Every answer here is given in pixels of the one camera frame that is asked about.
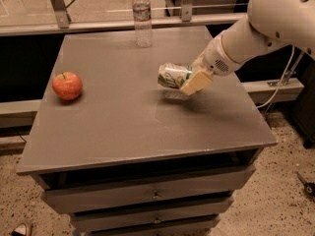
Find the green white 7up can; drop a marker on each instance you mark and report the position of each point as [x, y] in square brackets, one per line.
[173, 76]

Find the middle grey drawer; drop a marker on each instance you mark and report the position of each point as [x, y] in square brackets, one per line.
[152, 215]

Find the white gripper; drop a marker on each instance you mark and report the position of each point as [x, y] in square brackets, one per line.
[214, 58]

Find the clear plastic water bottle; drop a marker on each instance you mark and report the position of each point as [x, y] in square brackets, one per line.
[143, 22]

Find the top grey drawer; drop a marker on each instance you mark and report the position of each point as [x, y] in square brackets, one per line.
[167, 187]

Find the grey drawer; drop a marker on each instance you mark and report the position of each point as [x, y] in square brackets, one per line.
[165, 228]
[167, 187]
[152, 215]

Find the red apple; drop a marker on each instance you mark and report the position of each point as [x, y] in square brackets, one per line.
[67, 85]

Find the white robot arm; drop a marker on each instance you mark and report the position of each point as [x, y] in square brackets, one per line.
[267, 26]

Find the grey drawer cabinet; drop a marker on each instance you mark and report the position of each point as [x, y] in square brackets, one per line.
[126, 127]

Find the shoe tip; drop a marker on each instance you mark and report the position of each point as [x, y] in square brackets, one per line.
[22, 229]

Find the bottom grey drawer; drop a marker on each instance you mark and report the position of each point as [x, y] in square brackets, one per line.
[165, 228]

